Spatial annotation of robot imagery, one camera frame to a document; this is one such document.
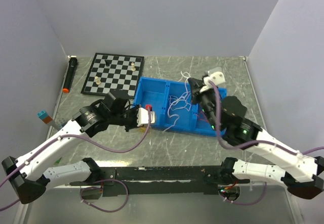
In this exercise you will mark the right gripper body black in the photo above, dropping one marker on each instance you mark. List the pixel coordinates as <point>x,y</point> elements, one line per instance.
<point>208,101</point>

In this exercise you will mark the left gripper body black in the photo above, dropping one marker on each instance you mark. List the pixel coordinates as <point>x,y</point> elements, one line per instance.
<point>127,118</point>

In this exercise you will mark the blue three-compartment bin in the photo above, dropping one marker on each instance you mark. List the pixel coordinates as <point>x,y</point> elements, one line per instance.
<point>171,102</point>

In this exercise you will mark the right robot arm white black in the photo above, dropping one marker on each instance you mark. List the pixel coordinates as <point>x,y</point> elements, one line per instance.
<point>293,170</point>

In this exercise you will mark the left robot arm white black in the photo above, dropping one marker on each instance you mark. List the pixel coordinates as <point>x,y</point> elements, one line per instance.
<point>31,175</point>

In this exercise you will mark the white chess piece lower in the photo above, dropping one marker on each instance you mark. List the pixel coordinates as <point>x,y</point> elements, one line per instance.
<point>97,80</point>

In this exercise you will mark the white chess piece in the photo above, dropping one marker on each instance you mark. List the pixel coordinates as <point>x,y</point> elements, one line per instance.
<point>133,68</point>
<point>97,80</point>

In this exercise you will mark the white chess piece upper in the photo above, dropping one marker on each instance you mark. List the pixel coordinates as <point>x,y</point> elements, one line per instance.
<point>133,68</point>

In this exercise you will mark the black white chessboard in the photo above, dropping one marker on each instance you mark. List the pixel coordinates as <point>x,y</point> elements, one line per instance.
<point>116,76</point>

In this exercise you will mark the black chess piece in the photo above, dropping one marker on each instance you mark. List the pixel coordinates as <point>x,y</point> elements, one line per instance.
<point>107,62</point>

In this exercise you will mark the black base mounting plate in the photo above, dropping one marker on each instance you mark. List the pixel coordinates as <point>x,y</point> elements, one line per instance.
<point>171,179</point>

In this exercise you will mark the black marker orange cap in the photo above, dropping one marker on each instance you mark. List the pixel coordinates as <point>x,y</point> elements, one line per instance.
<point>72,66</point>

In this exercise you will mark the blue brown toy block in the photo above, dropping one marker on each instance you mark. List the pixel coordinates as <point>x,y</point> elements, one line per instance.
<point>45,118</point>

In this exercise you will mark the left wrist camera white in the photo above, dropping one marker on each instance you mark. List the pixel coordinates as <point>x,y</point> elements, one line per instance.
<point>143,117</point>

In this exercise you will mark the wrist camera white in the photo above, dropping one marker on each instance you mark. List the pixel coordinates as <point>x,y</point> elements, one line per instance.
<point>214,75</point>
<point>143,117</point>

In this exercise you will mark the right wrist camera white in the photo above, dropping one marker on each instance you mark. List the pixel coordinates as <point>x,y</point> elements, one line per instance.
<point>214,75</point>

